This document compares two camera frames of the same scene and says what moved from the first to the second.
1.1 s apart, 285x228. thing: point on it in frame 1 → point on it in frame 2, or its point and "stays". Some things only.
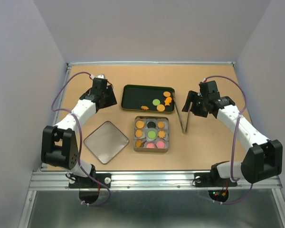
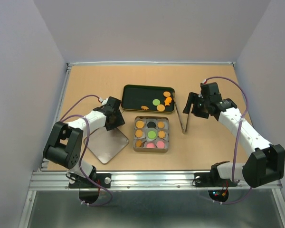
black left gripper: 111,100 → 119,122
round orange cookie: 139,124 stays
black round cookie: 151,124 stays
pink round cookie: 150,145 stays
